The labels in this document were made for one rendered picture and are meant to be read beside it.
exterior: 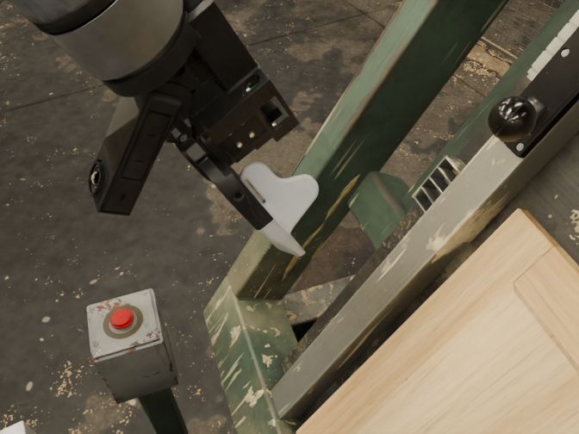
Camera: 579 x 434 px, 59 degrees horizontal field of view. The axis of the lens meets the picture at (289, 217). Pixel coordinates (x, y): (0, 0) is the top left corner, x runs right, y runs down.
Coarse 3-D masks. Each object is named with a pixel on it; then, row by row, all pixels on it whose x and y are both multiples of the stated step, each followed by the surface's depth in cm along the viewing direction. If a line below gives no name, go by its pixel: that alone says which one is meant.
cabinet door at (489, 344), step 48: (528, 240) 53; (480, 288) 56; (528, 288) 52; (576, 288) 48; (432, 336) 61; (480, 336) 56; (528, 336) 52; (576, 336) 48; (384, 384) 66; (432, 384) 60; (480, 384) 55; (528, 384) 51; (576, 384) 47; (336, 432) 72; (384, 432) 65; (432, 432) 59; (480, 432) 54; (528, 432) 50; (576, 432) 47
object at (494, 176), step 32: (576, 128) 51; (480, 160) 56; (512, 160) 53; (544, 160) 54; (448, 192) 59; (480, 192) 56; (512, 192) 56; (416, 224) 62; (448, 224) 59; (480, 224) 58; (416, 256) 62; (448, 256) 61; (384, 288) 65; (416, 288) 64; (352, 320) 69; (384, 320) 67; (320, 352) 74; (352, 352) 71; (288, 384) 79; (320, 384) 75; (288, 416) 80
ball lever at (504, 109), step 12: (516, 96) 42; (492, 108) 43; (504, 108) 41; (516, 108) 41; (528, 108) 41; (540, 108) 50; (492, 120) 42; (504, 120) 41; (516, 120) 41; (528, 120) 41; (492, 132) 43; (504, 132) 42; (516, 132) 41; (528, 132) 42
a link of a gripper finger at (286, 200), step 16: (240, 176) 39; (256, 176) 39; (272, 176) 39; (304, 176) 40; (272, 192) 39; (288, 192) 40; (304, 192) 40; (272, 208) 40; (288, 208) 40; (304, 208) 40; (272, 224) 39; (288, 224) 40; (272, 240) 40; (288, 240) 41
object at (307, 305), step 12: (348, 276) 112; (312, 288) 110; (324, 288) 110; (336, 288) 110; (288, 300) 108; (300, 300) 108; (312, 300) 108; (324, 300) 108; (288, 312) 106; (300, 312) 106; (312, 312) 106; (300, 324) 104; (312, 324) 106; (300, 336) 108
